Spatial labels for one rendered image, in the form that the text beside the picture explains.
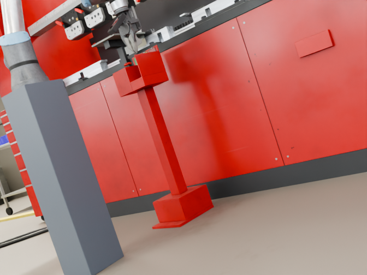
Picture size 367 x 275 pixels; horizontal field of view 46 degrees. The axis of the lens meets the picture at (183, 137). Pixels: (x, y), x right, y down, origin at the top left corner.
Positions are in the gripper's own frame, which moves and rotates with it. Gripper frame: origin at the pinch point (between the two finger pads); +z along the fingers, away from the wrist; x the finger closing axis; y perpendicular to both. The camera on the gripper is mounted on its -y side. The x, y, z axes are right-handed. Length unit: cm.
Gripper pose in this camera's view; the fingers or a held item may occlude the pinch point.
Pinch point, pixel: (134, 51)
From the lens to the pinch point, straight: 211.9
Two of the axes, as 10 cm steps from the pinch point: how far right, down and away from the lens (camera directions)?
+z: 3.7, 9.2, 1.0
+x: -6.8, 1.9, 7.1
